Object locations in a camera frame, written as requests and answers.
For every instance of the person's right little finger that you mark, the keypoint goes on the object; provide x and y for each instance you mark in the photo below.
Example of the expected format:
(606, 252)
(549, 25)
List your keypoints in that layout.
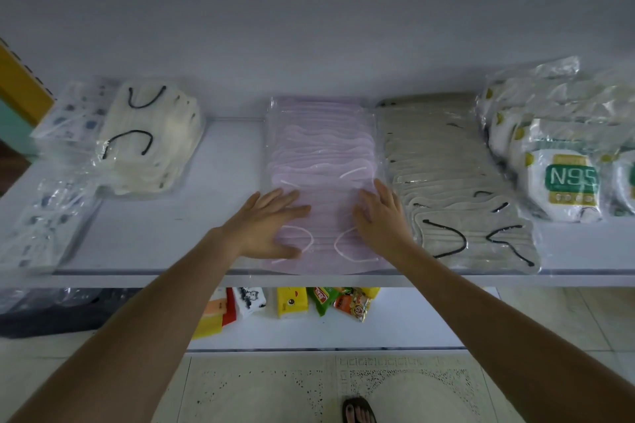
(395, 203)

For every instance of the yellow tissue packet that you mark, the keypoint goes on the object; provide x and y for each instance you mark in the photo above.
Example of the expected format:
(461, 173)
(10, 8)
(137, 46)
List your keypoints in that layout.
(292, 302)

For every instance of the orange snack packet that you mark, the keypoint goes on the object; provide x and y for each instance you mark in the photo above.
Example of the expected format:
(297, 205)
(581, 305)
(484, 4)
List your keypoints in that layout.
(353, 306)

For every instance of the person's foot in dark sandal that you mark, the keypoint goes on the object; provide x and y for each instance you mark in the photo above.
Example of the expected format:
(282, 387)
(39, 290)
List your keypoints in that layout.
(358, 411)

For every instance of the small yellow packet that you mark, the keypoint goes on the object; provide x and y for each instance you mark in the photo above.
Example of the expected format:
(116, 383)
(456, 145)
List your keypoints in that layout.
(370, 292)

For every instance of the pile of white respirator packets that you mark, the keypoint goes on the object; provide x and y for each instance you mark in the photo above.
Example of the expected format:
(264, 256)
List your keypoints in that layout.
(555, 140)

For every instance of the yellow orange packet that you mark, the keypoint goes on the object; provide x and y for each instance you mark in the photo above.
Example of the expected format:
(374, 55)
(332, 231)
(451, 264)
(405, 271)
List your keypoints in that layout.
(211, 321)

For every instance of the green snack packet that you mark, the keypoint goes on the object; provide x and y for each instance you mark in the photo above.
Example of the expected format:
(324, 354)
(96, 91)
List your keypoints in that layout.
(321, 298)

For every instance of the yellow wooden frame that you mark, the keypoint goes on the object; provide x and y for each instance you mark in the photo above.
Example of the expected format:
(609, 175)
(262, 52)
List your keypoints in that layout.
(20, 85)

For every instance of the person's right hand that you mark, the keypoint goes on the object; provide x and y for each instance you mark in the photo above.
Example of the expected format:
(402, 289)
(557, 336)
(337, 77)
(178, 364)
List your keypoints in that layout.
(387, 232)

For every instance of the person's right thumb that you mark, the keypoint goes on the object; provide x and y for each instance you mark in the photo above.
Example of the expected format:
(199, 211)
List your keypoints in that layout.
(361, 232)

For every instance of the stack of clear patterned packets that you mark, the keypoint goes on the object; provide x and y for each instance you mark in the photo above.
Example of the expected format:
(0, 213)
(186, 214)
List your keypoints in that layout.
(74, 113)
(44, 224)

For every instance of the stack of grey mask packets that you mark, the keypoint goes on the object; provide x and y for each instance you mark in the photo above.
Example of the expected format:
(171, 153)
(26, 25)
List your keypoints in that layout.
(436, 160)

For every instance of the person's right middle finger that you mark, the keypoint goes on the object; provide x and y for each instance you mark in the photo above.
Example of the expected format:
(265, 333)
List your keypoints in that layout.
(368, 200)

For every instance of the person's right forearm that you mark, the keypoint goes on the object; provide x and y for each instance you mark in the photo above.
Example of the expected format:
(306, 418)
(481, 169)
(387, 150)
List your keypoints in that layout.
(496, 333)

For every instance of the white tissue packet cat print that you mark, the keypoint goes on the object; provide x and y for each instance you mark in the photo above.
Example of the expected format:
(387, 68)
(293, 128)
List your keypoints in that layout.
(249, 299)

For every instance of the stack of cream mask packets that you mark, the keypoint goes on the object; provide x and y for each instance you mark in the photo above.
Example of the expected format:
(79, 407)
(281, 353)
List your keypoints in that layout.
(149, 150)

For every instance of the dark plastic bags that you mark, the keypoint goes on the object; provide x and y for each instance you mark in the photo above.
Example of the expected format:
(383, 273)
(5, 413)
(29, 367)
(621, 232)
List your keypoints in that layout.
(54, 313)

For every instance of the person's left thumb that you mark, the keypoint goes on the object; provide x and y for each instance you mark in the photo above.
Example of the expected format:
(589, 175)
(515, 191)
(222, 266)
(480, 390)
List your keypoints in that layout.
(286, 252)

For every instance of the person's left hand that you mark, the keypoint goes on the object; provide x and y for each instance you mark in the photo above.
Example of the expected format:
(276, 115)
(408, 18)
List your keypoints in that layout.
(258, 234)

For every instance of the person's left middle finger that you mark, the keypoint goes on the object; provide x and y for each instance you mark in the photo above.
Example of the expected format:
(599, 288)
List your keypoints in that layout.
(283, 200)

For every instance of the person's left forearm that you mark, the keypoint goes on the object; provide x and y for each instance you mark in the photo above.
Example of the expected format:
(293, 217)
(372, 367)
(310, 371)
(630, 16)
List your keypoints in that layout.
(144, 328)

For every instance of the red packet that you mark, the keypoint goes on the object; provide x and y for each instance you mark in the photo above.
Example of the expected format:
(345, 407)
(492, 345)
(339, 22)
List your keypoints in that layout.
(229, 308)

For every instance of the person's left little finger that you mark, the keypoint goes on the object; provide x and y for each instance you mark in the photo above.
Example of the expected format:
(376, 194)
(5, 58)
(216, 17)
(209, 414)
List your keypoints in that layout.
(251, 201)

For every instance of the stack of pink mask packets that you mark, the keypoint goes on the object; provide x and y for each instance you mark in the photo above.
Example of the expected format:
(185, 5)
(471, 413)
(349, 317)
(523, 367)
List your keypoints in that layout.
(322, 150)

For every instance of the white shelf unit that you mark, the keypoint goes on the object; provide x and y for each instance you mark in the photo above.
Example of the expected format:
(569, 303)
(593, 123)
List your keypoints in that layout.
(570, 251)

